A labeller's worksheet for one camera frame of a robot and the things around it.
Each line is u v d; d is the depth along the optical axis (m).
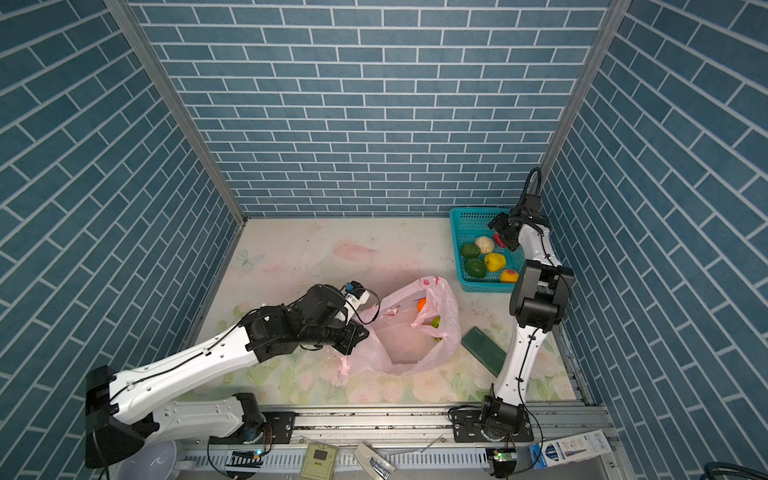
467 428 0.74
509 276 0.97
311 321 0.53
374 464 0.68
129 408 0.39
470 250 1.04
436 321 0.88
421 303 0.93
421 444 0.72
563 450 0.70
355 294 0.63
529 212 0.80
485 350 0.86
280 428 0.73
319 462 0.68
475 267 1.01
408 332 0.91
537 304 0.59
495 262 1.02
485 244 1.05
